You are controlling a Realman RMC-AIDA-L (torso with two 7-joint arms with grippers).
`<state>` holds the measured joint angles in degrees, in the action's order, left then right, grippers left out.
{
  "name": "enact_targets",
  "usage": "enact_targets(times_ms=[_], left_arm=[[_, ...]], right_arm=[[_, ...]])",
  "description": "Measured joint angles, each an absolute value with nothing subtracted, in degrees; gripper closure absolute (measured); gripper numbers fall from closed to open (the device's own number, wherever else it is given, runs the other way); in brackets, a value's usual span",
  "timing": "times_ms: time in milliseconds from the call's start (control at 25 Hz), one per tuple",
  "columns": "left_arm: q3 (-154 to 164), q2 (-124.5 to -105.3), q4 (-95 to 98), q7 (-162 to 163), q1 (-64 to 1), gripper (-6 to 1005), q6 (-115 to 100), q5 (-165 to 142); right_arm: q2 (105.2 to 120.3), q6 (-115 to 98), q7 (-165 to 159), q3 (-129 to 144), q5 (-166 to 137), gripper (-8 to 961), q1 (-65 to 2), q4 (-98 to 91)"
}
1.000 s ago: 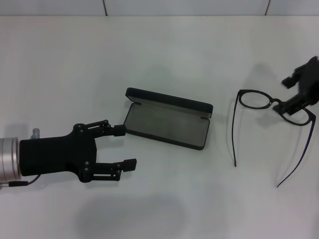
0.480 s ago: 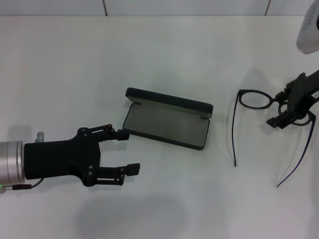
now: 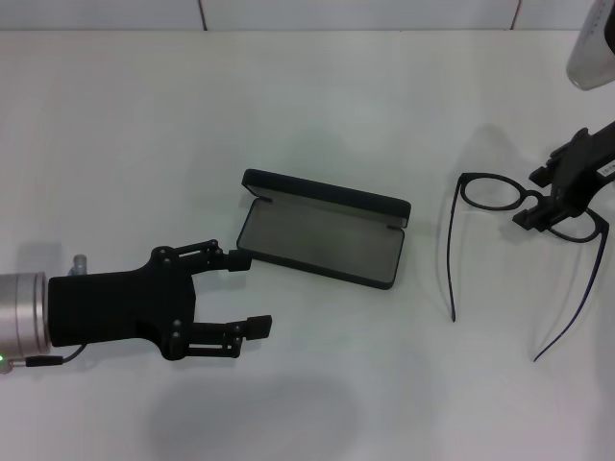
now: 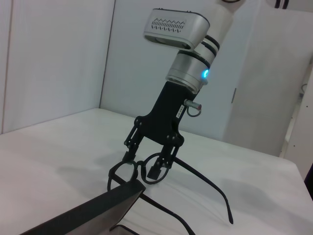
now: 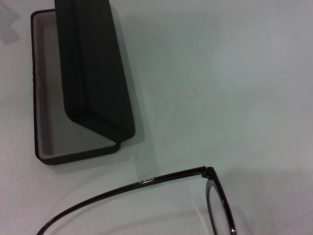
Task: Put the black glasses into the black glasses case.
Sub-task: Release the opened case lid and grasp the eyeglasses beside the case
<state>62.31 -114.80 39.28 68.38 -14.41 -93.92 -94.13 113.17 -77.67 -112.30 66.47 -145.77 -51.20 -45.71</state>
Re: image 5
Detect black glasses case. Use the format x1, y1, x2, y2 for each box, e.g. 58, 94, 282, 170
30, 0, 136, 166

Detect black glasses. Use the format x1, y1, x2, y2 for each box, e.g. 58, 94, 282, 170
36, 166, 238, 235

